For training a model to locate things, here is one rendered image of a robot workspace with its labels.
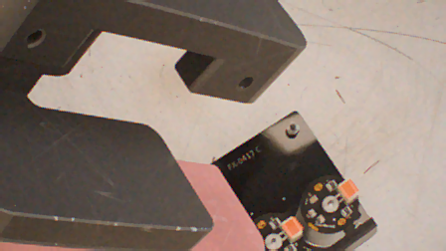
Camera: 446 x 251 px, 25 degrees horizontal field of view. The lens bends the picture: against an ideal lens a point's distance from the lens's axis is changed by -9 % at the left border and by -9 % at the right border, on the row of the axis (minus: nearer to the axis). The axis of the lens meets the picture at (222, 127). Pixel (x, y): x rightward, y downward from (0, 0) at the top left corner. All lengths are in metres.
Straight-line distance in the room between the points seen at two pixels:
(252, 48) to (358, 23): 0.37
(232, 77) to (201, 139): 0.34
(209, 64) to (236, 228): 0.03
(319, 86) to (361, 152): 0.04
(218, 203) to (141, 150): 0.02
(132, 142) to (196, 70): 0.01
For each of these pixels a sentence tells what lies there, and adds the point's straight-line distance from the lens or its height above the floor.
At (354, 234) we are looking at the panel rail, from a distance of 0.43.
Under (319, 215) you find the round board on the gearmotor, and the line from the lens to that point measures 0.43.
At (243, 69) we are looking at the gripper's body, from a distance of 0.16.
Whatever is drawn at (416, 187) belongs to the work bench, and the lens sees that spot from 0.50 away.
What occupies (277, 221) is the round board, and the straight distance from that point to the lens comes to 0.43.
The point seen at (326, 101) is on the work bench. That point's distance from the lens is 0.51.
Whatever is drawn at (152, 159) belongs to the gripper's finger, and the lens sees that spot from 0.15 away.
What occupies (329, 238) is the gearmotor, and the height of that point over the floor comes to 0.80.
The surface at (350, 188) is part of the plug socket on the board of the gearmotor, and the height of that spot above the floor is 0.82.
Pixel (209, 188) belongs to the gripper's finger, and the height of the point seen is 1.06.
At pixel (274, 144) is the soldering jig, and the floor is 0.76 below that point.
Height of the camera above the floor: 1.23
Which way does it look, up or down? 72 degrees down
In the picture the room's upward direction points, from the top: 1 degrees clockwise
